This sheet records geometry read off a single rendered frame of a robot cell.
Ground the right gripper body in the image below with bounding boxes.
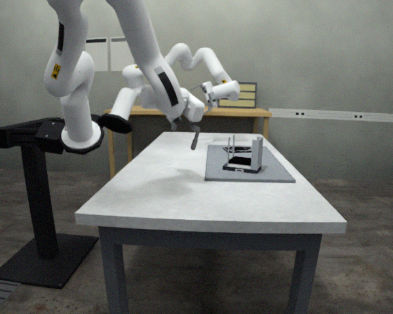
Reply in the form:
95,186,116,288
183,91,205,122

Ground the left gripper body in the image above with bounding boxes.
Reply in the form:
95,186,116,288
203,81,218,108

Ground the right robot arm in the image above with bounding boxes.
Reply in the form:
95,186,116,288
44,0,188,150

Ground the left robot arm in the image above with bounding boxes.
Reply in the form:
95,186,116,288
110,43,240,120

